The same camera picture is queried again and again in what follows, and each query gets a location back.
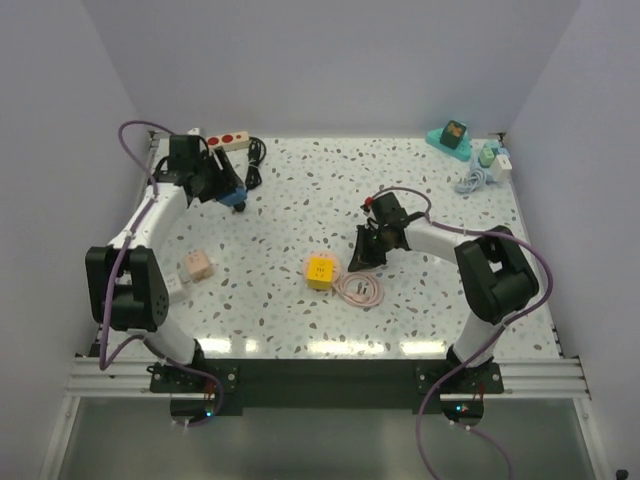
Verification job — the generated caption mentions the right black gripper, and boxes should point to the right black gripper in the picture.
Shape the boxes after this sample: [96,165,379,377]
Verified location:
[348,225,392,274]

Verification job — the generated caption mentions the pink cable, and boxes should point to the pink cable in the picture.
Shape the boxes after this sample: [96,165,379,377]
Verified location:
[332,272,386,307]

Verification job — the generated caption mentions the blue cube socket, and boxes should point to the blue cube socket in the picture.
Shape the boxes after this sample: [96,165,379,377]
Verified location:
[217,187,247,212]

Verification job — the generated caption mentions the beige power strip red sockets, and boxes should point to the beige power strip red sockets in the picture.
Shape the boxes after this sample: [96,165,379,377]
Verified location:
[206,131,251,151]

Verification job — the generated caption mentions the black power strip cable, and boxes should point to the black power strip cable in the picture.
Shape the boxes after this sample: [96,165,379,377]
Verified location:
[230,136,269,214]

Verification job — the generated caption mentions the yellow cube socket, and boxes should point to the yellow cube socket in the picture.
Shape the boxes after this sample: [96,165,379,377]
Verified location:
[305,256,336,291]

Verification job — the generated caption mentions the beige cube plug adapter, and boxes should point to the beige cube plug adapter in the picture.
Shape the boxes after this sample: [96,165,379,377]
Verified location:
[183,249,214,283]

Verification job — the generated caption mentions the white cube plug adapter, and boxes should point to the white cube plug adapter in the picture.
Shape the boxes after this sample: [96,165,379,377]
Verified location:
[164,273,189,304]

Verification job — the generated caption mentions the light blue cable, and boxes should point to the light blue cable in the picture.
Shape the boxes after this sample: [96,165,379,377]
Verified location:
[454,166,496,196]

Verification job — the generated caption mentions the green small charger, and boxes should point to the green small charger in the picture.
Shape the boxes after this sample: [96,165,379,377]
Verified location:
[478,147,497,168]

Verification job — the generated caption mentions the white charger block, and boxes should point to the white charger block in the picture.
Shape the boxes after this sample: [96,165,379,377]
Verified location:
[489,154,512,183]

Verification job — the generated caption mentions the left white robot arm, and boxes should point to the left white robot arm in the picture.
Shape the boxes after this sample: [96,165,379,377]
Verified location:
[85,134,247,392]

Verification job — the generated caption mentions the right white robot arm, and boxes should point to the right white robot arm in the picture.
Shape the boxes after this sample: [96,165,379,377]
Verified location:
[348,192,539,393]

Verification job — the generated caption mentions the teal power strip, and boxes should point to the teal power strip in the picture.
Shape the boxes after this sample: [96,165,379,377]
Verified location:
[426,128,472,162]

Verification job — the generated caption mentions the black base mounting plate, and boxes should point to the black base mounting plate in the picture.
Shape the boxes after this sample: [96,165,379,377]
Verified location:
[147,359,505,420]

